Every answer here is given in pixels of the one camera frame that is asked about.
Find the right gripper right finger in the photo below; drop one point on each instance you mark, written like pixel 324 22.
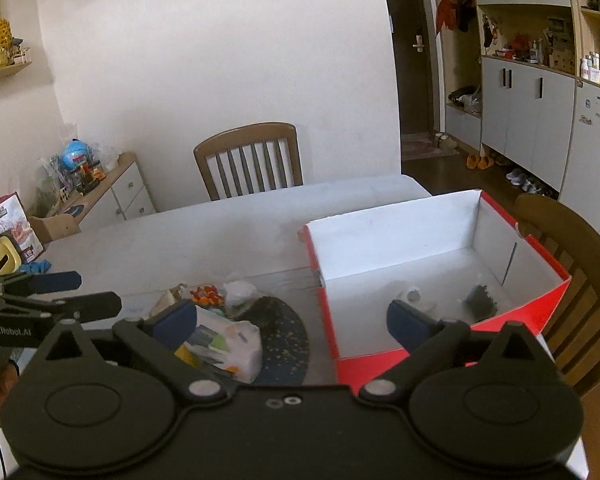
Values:
pixel 431 346

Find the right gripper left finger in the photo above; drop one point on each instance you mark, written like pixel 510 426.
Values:
pixel 154 342

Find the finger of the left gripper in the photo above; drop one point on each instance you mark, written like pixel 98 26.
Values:
pixel 55 282
pixel 92 307

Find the white plastic printed bag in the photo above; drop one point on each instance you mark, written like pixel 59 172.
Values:
pixel 233 348

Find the clear crinkled plastic wrap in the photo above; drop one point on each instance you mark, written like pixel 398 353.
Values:
pixel 237 293

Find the blue cloth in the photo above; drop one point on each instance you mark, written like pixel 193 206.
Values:
pixel 35 267

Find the cardboard box on sideboard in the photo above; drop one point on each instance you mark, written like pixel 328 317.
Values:
pixel 54 228

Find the red white snack bag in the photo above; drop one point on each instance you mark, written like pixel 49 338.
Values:
pixel 14 222

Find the red cardboard shoe box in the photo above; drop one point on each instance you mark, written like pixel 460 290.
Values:
pixel 462 250

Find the white sideboard cabinet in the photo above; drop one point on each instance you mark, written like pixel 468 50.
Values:
pixel 122 195

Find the blue round toy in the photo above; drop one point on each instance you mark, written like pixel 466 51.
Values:
pixel 76 154

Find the wooden chair beside box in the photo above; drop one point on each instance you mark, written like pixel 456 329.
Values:
pixel 573 331

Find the orange slippers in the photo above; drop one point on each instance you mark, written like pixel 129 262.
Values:
pixel 480 162

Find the wooden slat-back chair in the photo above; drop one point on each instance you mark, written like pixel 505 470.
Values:
pixel 250 159

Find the large white wall cabinet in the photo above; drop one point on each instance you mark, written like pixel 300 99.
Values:
pixel 520 82

